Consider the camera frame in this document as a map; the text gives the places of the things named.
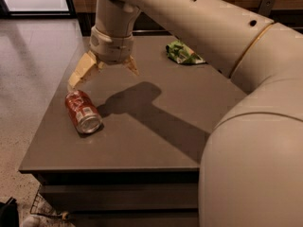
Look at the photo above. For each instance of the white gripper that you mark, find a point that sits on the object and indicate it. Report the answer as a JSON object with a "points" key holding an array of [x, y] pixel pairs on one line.
{"points": [[111, 47]]}

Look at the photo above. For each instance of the red coke can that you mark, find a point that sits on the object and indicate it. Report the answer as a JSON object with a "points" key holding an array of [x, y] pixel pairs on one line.
{"points": [[82, 112]]}

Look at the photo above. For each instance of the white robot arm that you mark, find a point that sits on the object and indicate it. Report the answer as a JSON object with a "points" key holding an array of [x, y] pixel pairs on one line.
{"points": [[251, 172]]}

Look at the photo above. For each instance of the green chip bag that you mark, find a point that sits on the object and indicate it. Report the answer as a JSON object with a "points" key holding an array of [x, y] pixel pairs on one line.
{"points": [[182, 54]]}

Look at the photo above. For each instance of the dark framed window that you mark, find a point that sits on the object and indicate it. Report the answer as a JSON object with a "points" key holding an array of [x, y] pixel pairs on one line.
{"points": [[33, 8]]}

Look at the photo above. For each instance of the grey drawer cabinet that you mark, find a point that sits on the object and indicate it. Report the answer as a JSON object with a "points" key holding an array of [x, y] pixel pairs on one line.
{"points": [[154, 125]]}

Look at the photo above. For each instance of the upper grey drawer front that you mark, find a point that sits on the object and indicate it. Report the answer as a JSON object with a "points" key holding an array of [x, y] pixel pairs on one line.
{"points": [[118, 197]]}

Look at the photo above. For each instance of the grey drawer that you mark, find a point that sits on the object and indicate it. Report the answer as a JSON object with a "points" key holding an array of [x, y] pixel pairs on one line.
{"points": [[118, 197], [136, 219]]}

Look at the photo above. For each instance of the lower grey drawer front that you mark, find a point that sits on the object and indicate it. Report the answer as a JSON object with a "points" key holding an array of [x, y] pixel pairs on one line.
{"points": [[136, 219]]}

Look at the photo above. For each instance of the wire basket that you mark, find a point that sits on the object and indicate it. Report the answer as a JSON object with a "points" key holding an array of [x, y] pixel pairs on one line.
{"points": [[40, 207]]}

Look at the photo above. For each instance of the right metal wall bracket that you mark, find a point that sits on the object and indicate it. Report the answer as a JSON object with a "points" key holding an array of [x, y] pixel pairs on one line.
{"points": [[265, 7]]}

